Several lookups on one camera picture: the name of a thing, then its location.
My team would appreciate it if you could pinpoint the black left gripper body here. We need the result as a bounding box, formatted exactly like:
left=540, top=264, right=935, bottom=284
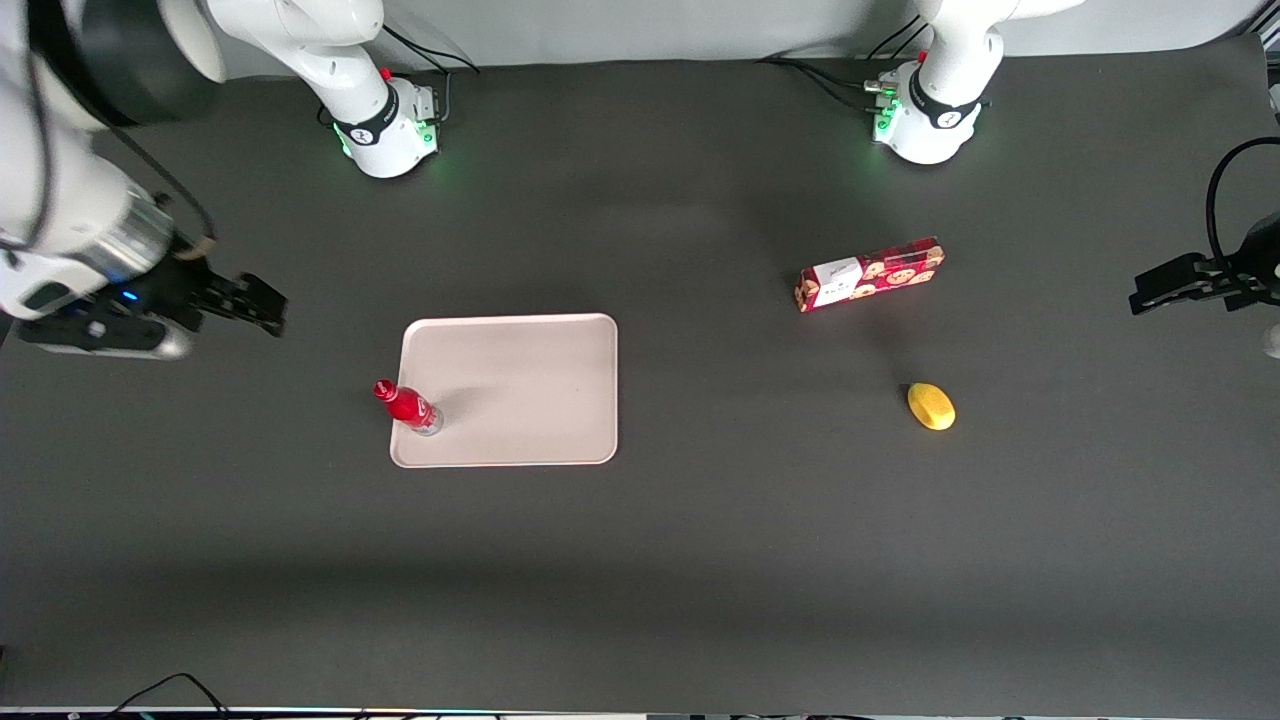
left=1235, top=213, right=1280, bottom=302

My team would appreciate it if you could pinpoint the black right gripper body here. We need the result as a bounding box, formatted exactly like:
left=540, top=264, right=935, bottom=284
left=84, top=234, right=212, bottom=332

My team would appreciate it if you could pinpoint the red coke bottle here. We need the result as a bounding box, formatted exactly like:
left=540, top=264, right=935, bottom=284
left=373, top=378, right=445, bottom=438

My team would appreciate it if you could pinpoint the beige rectangular tray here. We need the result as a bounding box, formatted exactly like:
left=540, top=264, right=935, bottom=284
left=389, top=313, right=620, bottom=469

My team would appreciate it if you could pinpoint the yellow lemon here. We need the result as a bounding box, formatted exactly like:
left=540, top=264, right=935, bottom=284
left=907, top=381, right=957, bottom=432

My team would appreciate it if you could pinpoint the red cookie box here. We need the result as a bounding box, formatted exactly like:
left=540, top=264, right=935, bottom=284
left=795, top=236, right=946, bottom=314

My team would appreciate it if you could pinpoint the gray table mat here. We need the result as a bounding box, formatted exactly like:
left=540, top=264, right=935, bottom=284
left=0, top=35, right=1280, bottom=717

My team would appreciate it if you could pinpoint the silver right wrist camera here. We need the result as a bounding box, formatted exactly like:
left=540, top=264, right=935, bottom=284
left=17, top=317, right=194, bottom=362

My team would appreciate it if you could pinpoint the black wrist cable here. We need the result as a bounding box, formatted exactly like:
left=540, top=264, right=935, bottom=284
left=95, top=125, right=218, bottom=246
left=1204, top=136, right=1280, bottom=263

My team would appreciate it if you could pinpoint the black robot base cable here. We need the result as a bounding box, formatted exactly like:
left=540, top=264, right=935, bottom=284
left=380, top=20, right=480, bottom=75
left=757, top=56, right=886, bottom=111
left=866, top=14, right=925, bottom=63

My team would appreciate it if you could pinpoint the thin black cable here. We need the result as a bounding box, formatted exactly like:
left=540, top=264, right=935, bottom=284
left=103, top=672, right=233, bottom=720

